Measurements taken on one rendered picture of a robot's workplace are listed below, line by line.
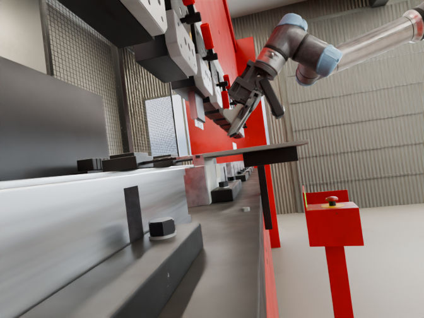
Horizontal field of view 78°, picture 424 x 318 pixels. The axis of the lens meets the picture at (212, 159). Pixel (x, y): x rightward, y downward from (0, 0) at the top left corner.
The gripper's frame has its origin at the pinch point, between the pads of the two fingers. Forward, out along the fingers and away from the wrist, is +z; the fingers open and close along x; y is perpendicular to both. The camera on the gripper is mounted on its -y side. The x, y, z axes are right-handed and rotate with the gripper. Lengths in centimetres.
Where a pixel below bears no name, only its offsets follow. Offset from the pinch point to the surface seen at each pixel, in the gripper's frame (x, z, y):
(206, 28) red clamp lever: 12.1, -18.0, 17.8
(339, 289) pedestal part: -22, 25, -57
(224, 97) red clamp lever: -14.3, -9.4, 11.2
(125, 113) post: -95, 25, 85
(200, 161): 7.0, 10.8, 2.4
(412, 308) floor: -95, 28, -130
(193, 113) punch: 5.4, 1.0, 11.7
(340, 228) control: -14.3, 7.0, -43.2
